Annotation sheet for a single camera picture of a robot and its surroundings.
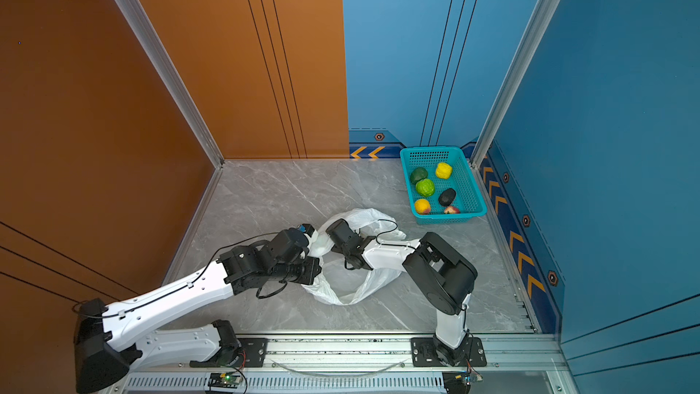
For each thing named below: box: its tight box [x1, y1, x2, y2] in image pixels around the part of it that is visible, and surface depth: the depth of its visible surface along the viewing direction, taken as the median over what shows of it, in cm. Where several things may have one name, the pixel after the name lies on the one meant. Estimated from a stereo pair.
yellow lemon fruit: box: [435, 161, 453, 180], surface depth 114 cm
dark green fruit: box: [410, 166, 429, 185], surface depth 111 cm
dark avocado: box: [437, 187, 457, 207], surface depth 105 cm
